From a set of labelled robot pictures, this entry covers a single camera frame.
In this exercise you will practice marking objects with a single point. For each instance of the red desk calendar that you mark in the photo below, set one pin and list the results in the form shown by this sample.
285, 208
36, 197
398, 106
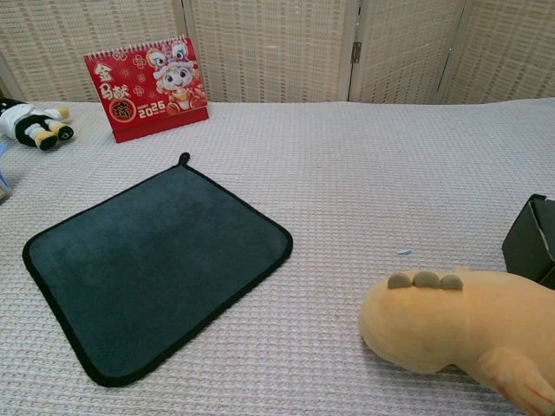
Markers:
147, 91

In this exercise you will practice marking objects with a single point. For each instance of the black and white plush doll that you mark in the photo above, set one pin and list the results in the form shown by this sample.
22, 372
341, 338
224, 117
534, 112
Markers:
26, 123

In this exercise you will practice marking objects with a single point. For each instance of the small blue paper scrap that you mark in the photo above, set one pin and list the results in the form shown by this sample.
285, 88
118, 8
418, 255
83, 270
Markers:
404, 251

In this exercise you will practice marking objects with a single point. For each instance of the black and yellow cloth mat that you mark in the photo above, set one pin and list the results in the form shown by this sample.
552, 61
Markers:
152, 268

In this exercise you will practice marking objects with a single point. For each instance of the woven folding screen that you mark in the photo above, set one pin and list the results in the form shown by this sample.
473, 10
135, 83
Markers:
269, 43

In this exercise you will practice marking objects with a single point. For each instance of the blue white wet wipes pack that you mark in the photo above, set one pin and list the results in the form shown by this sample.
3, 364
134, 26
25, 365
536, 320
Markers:
3, 186

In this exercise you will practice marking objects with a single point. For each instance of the white woven tablecloth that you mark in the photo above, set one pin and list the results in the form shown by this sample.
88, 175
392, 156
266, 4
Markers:
347, 173

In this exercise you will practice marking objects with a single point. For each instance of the orange dinosaur plush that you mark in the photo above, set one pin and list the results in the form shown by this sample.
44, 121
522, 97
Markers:
433, 329

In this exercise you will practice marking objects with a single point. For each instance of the black cardboard box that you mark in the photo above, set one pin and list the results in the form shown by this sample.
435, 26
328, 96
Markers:
529, 247

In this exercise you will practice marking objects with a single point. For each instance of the metal screen hinge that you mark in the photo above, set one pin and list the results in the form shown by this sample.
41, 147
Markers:
356, 52

